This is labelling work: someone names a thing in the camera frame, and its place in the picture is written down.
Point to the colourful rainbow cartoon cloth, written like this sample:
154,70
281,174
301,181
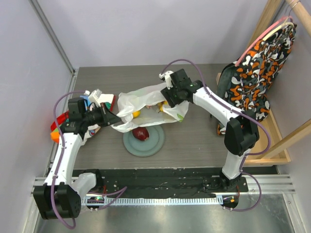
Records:
77,119

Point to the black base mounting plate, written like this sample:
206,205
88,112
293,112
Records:
169,183

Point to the wooden clothes rack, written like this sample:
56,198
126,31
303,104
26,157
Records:
273,151

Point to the red fake apple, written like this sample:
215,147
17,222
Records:
140,133

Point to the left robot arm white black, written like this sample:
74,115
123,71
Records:
60,196

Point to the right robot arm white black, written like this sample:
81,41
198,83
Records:
241,130

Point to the orange black patterned garment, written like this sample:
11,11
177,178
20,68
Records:
246,86

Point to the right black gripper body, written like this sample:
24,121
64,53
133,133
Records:
169,97

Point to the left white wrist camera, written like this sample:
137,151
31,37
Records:
93,97

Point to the yellow fake fruit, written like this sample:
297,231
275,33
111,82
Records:
161,105

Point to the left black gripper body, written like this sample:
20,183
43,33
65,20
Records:
95,117

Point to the grey-blue round plate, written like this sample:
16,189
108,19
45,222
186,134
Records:
146,148

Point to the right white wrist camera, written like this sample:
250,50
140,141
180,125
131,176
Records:
166,76

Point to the pink clothes hanger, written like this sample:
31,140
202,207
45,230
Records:
261,36

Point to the white plastic bag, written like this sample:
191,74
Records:
145,100

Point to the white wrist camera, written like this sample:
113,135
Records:
93,97
166,76

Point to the cream clothes hanger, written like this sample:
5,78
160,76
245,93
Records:
273,31

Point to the white slotted cable duct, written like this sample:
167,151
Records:
97,201

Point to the yellow fake lemon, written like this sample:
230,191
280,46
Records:
136,114

